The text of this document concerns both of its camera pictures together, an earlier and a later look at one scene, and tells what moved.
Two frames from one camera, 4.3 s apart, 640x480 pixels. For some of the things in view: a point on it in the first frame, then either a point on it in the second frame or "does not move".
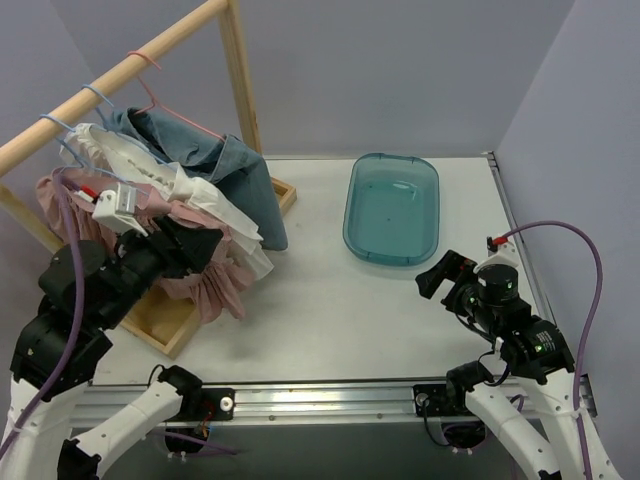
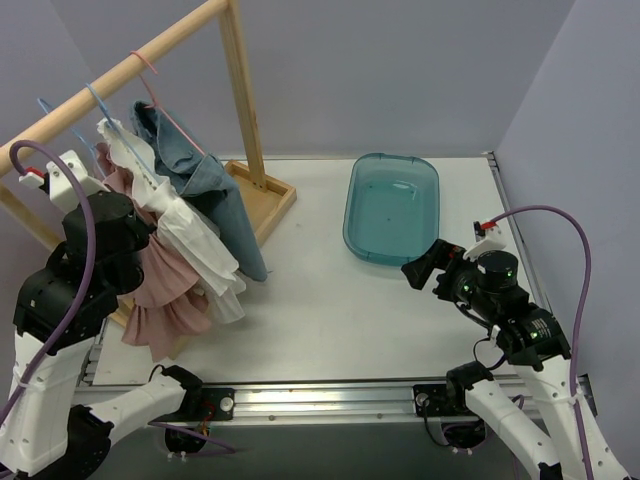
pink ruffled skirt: (218, 283) to (169, 302)
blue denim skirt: (219, 161) to (203, 179)
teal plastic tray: (391, 209) does not move
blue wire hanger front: (102, 169) to (91, 149)
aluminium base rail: (325, 406) does not move
